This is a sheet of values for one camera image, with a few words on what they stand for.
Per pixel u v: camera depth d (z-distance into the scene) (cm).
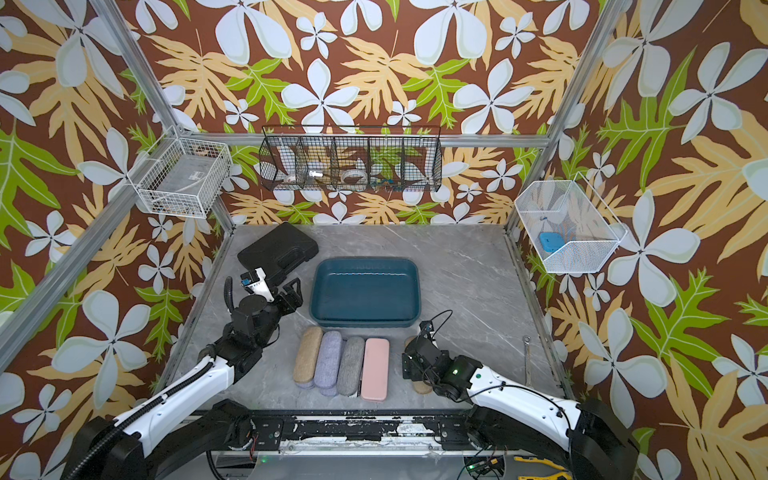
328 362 80
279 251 105
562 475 68
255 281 70
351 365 79
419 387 80
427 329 75
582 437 41
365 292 102
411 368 75
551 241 81
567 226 84
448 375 60
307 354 82
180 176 86
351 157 96
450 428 75
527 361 86
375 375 78
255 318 62
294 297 75
